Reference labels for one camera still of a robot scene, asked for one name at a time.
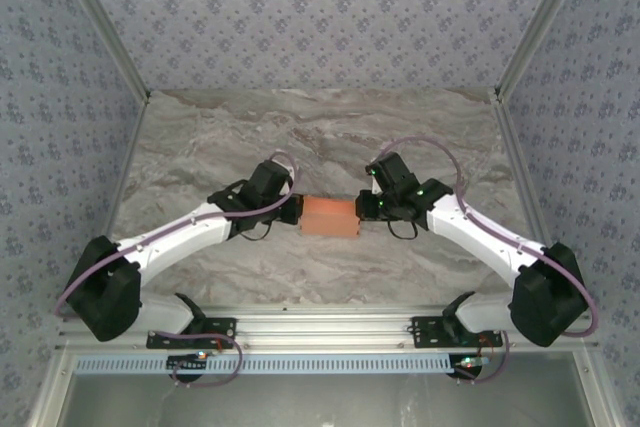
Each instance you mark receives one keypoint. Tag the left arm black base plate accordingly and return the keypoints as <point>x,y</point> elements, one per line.
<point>220,342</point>

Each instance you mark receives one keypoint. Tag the aluminium mounting rail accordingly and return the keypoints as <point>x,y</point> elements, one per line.
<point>320,327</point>

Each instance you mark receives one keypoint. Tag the orange paper box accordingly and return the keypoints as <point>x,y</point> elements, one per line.
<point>330,214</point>

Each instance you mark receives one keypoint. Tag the grey metal lower shelf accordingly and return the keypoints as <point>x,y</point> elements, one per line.
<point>320,402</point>

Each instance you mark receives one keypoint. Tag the aluminium frame post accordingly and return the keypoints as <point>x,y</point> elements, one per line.
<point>100,22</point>
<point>545,22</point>

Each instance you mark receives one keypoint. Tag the black controller board with LED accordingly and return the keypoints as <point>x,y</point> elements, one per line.
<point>187,363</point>
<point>470,364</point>

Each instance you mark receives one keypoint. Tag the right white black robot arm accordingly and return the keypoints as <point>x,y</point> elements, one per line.
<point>480,232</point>

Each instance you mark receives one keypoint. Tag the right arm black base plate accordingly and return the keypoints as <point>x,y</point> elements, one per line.
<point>425,332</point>

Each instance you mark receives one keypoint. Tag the aluminium table side rail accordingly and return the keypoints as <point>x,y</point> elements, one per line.
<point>120,197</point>
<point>520,172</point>

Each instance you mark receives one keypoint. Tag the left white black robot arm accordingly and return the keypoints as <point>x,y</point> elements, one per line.
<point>175,242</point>

